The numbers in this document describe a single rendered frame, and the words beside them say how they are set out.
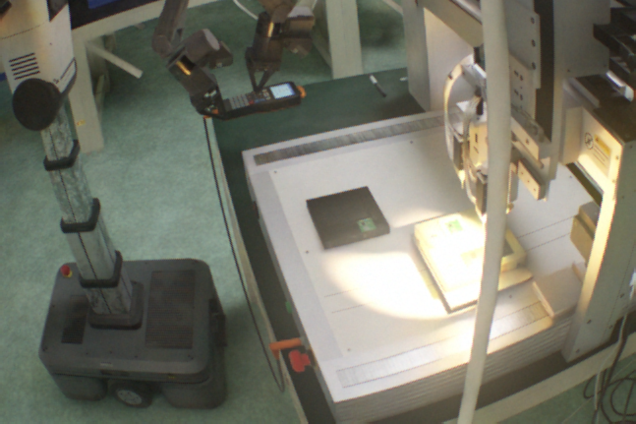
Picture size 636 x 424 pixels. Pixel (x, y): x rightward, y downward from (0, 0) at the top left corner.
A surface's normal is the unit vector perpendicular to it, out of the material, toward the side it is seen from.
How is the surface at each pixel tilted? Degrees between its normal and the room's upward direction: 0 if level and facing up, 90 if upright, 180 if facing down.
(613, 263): 90
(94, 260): 90
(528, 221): 0
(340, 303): 0
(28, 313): 0
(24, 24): 90
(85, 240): 90
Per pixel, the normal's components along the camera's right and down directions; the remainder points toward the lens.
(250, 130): -0.08, -0.82
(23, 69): 0.08, 0.70
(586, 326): 0.26, 0.53
